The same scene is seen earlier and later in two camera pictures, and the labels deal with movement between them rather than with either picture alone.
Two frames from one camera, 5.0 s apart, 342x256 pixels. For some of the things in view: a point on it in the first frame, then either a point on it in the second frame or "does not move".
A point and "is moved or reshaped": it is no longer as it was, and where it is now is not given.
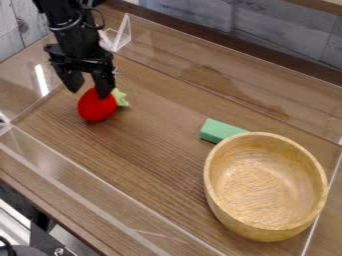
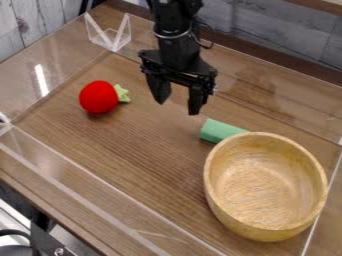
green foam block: [217, 131] does not move
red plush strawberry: [96, 107] is moved or reshaped
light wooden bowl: [265, 184] does not move
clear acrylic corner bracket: [113, 39] does not move
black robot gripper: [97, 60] -> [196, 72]
